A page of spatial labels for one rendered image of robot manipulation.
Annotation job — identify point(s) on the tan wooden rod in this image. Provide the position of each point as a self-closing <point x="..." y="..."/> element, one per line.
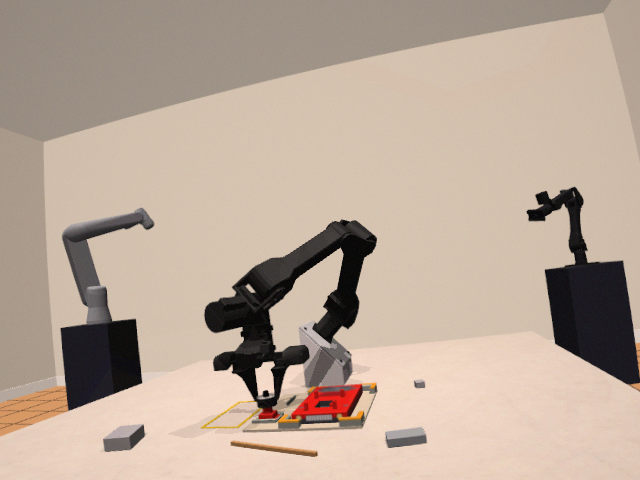
<point x="274" y="448"/>

